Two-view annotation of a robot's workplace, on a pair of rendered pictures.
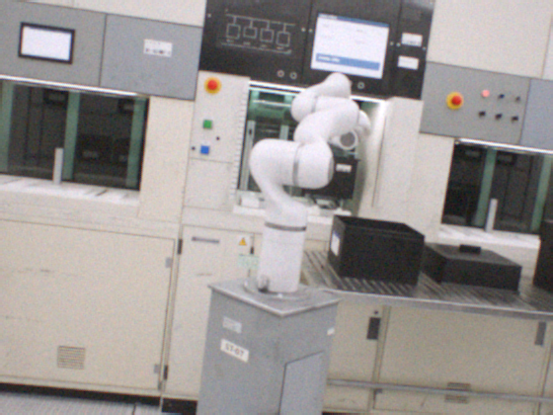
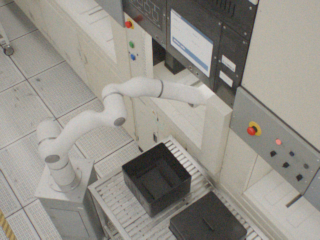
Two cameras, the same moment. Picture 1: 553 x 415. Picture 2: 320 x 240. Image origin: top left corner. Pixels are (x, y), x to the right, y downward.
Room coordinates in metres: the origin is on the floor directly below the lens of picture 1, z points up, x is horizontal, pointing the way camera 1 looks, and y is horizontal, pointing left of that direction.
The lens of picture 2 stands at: (1.55, -1.28, 2.78)
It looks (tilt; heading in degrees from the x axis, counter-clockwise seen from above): 53 degrees down; 60
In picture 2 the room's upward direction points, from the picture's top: 1 degrees counter-clockwise
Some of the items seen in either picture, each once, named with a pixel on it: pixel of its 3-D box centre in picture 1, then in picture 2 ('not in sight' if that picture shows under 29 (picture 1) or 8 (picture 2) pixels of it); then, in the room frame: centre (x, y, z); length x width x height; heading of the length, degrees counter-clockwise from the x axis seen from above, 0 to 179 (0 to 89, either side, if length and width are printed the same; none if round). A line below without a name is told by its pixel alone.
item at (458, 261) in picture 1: (467, 262); (207, 228); (2.12, -0.72, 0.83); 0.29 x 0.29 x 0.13; 5
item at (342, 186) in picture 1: (329, 167); not in sight; (2.63, -0.20, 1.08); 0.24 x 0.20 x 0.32; 96
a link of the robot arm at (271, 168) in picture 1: (279, 183); (51, 143); (1.63, 0.01, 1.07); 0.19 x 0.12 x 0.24; 75
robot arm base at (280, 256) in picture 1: (280, 259); (61, 169); (1.62, -0.02, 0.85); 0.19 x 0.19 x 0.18
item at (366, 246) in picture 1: (372, 247); (156, 179); (2.04, -0.35, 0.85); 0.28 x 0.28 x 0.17; 4
